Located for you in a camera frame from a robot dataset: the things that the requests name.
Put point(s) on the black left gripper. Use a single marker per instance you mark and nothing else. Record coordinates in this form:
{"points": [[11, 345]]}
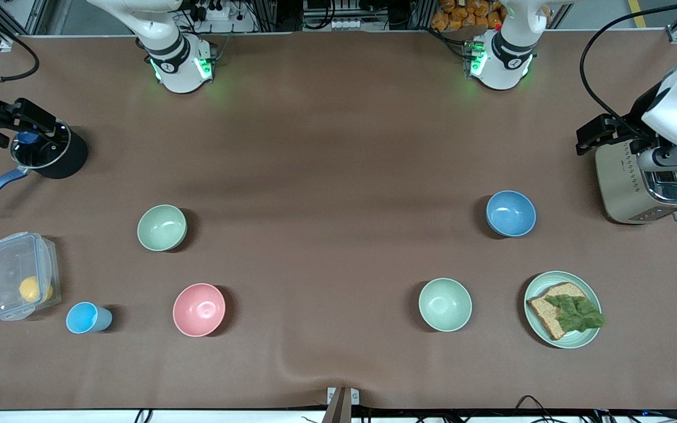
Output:
{"points": [[638, 116]]}

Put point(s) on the blue bowl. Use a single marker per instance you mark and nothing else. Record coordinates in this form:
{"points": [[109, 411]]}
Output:
{"points": [[510, 213]]}

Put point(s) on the pale green bowl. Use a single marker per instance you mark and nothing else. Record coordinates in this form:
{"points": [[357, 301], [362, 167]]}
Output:
{"points": [[445, 304], [162, 228]]}

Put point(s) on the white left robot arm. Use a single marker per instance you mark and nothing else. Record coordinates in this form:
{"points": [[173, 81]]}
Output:
{"points": [[506, 70]]}

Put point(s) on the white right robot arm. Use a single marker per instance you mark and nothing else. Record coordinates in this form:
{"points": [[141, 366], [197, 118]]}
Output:
{"points": [[177, 73]]}

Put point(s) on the pink bowl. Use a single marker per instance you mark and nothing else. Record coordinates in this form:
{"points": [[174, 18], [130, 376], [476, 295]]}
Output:
{"points": [[199, 309]]}

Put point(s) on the glass lid with blue knob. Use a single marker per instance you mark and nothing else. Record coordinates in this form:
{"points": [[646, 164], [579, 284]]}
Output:
{"points": [[42, 154]]}

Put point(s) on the beige and silver toaster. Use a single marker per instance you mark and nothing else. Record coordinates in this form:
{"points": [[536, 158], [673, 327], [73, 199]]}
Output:
{"points": [[620, 188]]}

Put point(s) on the clear plastic lidded container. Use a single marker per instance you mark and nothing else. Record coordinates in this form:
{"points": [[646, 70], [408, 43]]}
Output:
{"points": [[9, 264]]}

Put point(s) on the yellow lemon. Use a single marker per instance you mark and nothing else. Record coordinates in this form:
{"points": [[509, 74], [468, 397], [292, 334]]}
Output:
{"points": [[30, 289]]}

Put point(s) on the orange snack bags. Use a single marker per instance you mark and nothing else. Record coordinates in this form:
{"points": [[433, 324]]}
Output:
{"points": [[468, 13]]}

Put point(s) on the green lettuce leaf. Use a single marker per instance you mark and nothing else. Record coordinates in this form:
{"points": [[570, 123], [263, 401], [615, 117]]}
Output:
{"points": [[576, 314]]}

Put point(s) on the brown bread slice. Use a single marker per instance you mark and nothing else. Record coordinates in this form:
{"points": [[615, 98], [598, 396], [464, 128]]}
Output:
{"points": [[550, 320]]}

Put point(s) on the blue plastic cup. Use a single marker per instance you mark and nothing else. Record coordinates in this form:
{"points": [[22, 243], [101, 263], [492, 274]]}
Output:
{"points": [[83, 318]]}

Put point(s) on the pale green plate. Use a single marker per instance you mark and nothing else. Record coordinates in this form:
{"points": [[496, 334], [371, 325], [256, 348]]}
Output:
{"points": [[573, 339]]}

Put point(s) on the white power strip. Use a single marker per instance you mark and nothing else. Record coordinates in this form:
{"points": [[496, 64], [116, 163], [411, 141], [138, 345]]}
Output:
{"points": [[215, 12]]}

